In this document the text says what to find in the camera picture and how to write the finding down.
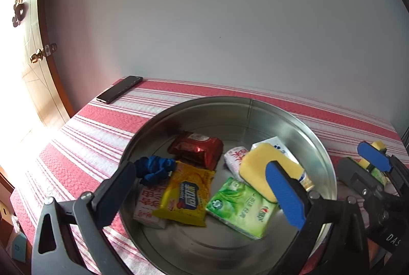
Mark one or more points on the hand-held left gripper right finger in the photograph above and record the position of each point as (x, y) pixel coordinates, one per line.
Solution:
(284, 192)

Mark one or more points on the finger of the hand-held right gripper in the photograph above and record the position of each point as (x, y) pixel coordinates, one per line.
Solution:
(375, 157)
(354, 177)

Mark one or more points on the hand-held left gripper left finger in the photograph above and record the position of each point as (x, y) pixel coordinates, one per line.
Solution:
(118, 188)

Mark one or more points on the white red-print packet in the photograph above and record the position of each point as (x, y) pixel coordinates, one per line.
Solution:
(233, 160)
(147, 208)

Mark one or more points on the blue cloth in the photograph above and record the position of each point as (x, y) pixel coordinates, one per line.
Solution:
(153, 166)

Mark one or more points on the large green tissue pack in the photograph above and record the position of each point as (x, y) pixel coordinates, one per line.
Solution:
(239, 204)

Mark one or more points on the round metal tin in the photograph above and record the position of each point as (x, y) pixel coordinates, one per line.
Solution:
(223, 115)

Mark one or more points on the white blue-print tissue pack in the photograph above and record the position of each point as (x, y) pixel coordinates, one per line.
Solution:
(271, 142)

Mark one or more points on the yellow snack packet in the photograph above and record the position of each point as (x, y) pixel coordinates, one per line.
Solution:
(185, 195)

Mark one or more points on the red striped bedspread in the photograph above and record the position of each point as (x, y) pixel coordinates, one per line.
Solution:
(96, 121)

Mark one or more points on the dark red packet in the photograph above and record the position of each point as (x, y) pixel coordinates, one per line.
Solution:
(195, 147)

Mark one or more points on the black smartphone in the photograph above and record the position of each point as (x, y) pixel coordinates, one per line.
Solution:
(119, 89)

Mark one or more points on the blue box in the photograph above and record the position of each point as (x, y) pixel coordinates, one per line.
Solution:
(19, 246)

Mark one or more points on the cardboard box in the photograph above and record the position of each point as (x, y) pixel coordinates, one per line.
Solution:
(4, 214)

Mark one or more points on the wooden door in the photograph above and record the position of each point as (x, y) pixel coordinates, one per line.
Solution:
(41, 86)

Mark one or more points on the dark door ornament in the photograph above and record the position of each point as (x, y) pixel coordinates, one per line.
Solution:
(19, 11)

